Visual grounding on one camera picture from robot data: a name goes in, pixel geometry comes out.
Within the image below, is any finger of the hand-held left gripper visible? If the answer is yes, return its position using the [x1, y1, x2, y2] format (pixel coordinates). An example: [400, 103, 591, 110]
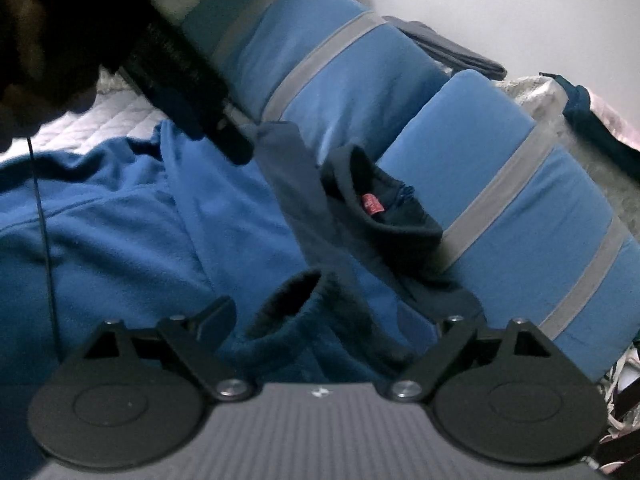
[200, 105, 256, 165]

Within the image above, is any blue pillow with grey stripes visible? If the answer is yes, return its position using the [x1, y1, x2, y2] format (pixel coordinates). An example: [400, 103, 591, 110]
[380, 70, 640, 385]
[182, 0, 451, 163]

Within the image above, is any striped cloth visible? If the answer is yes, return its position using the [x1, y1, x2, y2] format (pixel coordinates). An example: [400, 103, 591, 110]
[602, 340, 640, 476]

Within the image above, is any person's left hand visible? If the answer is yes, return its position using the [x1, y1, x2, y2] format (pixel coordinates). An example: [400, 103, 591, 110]
[0, 0, 101, 153]

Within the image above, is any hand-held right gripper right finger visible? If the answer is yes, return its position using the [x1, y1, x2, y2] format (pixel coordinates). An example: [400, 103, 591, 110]
[390, 310, 556, 403]

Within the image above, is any white quilted bedspread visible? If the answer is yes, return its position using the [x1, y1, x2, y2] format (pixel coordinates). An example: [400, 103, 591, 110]
[27, 67, 168, 157]

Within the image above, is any teal cloth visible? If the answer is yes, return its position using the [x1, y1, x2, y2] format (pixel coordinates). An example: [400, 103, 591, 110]
[552, 72, 597, 132]

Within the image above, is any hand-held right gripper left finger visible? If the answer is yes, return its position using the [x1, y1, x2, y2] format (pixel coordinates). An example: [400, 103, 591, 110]
[82, 295, 251, 402]

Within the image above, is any dark blue folded cloth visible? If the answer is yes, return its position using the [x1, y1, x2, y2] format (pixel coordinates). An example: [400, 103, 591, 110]
[385, 15, 508, 82]

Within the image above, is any blue fleece jacket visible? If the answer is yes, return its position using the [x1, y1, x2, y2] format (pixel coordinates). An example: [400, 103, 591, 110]
[0, 120, 488, 480]

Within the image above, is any pink cloth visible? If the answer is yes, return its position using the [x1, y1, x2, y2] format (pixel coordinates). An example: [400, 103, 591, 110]
[590, 89, 640, 155]

